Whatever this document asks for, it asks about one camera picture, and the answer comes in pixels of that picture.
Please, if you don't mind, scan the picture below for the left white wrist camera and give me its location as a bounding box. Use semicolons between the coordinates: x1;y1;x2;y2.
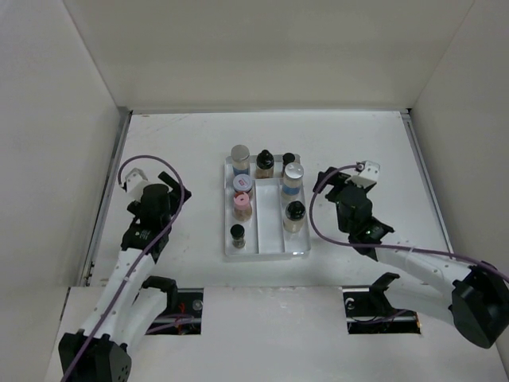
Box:
122;168;149;201

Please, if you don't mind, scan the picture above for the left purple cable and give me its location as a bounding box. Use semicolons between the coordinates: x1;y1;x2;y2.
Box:
61;154;186;382

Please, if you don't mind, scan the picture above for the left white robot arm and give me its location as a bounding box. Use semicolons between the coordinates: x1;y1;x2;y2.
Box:
58;169;192;381

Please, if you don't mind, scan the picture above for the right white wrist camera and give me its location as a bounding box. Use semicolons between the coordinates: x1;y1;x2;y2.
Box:
350;161;380;189

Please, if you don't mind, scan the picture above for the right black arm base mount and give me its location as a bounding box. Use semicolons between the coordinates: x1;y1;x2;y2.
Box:
343;272;421;335

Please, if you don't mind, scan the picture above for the black cap white powder bottle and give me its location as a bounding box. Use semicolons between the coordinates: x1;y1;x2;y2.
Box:
283;201;306;233

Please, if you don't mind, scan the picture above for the purple cable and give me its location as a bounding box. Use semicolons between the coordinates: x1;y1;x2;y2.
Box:
61;154;186;382
309;162;509;279

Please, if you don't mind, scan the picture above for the black cap brown chunk bottle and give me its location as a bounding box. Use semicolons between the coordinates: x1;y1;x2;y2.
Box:
255;149;274;179

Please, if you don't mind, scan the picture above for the pink lid spice bottle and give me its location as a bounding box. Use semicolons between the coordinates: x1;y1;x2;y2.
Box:
233;192;252;221

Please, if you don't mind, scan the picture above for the small black cap spice bottle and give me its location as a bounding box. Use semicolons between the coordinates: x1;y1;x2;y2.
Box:
282;152;296;167

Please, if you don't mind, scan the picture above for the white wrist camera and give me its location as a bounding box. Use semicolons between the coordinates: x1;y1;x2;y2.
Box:
122;168;149;201
350;161;380;189

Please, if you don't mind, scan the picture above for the small black cap pepper bottle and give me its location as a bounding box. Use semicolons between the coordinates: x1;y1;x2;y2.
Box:
230;224;246;249

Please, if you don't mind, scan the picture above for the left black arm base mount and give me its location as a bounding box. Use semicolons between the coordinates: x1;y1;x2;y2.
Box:
142;276;204;336

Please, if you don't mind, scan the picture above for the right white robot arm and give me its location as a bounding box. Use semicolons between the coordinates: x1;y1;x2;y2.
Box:
313;161;508;349

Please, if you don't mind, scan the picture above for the silver lid bead jar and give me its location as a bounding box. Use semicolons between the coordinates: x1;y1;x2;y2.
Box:
282;162;304;201
231;144;250;176

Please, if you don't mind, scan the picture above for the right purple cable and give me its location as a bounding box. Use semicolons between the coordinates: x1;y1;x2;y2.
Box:
309;162;509;279

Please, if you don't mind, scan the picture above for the white red lid jar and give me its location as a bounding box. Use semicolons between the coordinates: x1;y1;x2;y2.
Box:
232;173;254;198

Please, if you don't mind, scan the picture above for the white divided organizer tray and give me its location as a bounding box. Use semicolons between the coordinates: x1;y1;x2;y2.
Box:
223;154;311;261

